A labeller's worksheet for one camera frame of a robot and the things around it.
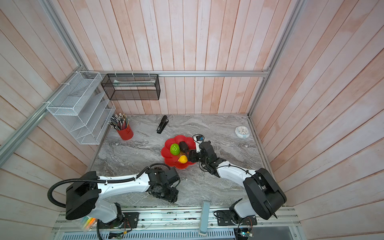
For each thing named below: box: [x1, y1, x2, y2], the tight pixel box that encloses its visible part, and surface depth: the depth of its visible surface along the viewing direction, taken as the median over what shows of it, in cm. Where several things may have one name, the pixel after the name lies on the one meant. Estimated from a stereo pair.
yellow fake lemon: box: [178, 155, 188, 164], surface depth 94 cm
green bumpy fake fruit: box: [170, 143, 181, 156], surface depth 95 cm
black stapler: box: [156, 115, 169, 134], surface depth 112 cm
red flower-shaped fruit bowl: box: [161, 135, 197, 170], surface depth 98 cm
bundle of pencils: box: [107, 113, 130, 131], surface depth 97 cm
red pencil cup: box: [117, 125, 134, 141], surface depth 103 cm
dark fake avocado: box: [179, 141, 188, 153], surface depth 97 cm
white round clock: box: [234, 125, 250, 139], surface depth 109 cm
